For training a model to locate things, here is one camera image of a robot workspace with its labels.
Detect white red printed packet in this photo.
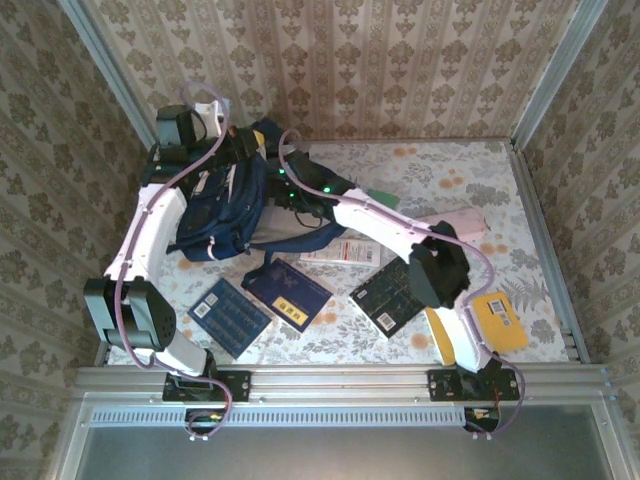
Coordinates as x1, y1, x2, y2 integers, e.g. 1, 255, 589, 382
299, 238, 382, 266

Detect green booklet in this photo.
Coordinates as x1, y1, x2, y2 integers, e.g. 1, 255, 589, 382
369, 188, 400, 211

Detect navy blue backpack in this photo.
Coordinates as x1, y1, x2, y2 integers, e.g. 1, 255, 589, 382
167, 117, 351, 264

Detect navy book with yellow label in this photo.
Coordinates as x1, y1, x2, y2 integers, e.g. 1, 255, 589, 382
241, 257, 335, 335

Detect black book with gold print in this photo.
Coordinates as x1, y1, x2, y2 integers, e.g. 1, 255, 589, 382
348, 257, 431, 340

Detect blue book with barcode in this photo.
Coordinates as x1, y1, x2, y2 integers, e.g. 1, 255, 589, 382
187, 277, 274, 360

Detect pink pencil case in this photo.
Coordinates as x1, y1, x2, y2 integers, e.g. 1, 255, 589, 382
419, 207, 489, 240

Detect grey metal sheet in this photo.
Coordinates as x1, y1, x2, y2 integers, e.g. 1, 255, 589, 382
74, 424, 616, 480

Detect aluminium frame corner post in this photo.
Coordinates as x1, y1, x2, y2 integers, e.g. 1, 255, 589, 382
512, 0, 611, 149
59, 0, 164, 156

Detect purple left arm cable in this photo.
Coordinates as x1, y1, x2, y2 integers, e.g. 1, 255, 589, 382
113, 82, 236, 442

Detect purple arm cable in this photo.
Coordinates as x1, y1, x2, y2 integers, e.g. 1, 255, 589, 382
277, 128, 527, 437
113, 82, 236, 442

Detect aluminium mounting rail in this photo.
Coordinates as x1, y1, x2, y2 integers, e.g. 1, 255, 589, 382
74, 363, 615, 407

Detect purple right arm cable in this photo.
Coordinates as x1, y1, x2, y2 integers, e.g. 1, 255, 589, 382
277, 128, 527, 437

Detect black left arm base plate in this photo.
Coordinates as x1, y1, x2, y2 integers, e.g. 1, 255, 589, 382
162, 369, 251, 403

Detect slotted grey cable duct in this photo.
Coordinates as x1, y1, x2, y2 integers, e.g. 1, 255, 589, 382
89, 404, 469, 427

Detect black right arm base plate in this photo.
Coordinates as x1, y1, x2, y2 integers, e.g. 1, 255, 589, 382
428, 368, 520, 403

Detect aluminium table side rail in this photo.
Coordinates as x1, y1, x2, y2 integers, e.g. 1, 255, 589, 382
508, 142, 591, 365
94, 147, 164, 366

